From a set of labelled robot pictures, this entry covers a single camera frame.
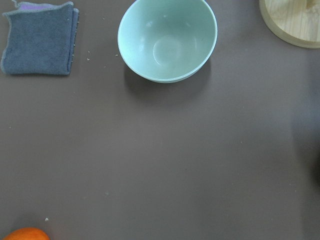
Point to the mint green bowl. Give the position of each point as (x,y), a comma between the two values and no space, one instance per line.
(167,41)

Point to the grey folded cloth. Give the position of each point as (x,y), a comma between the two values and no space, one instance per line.
(41,39)

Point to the wooden cup tree stand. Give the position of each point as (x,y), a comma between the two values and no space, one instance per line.
(296,22)

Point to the orange tangerine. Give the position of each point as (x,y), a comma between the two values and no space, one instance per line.
(27,233)

